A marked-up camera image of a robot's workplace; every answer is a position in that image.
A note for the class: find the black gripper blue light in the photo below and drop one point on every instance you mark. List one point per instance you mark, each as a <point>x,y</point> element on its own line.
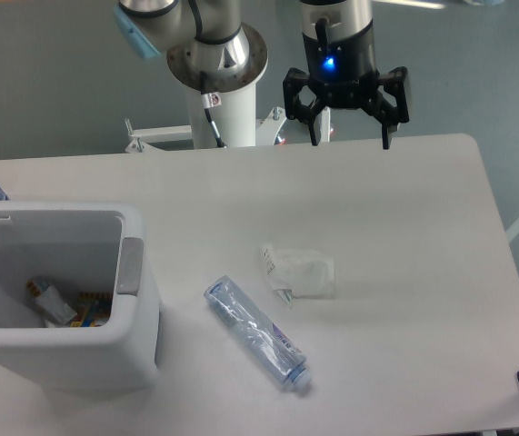
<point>343,75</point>

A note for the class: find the white plastic wrapper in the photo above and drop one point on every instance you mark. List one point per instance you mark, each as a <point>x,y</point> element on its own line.
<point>298,273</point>

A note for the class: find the crushed clear plastic bottle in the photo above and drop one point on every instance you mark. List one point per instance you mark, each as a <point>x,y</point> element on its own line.
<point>271,348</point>

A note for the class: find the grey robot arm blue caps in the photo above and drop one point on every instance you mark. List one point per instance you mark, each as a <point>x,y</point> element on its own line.
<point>219,59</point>

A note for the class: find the white open trash can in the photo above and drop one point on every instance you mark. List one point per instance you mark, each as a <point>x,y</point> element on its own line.
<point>78,247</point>

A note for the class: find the orange yellow snack wrapper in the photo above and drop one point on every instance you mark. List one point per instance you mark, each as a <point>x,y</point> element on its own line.
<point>93,309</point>

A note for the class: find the white pedestal base frame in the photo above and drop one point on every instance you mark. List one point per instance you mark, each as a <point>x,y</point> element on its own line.
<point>268,131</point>

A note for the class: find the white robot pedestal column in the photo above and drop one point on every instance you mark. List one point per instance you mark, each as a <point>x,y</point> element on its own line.
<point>234,118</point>

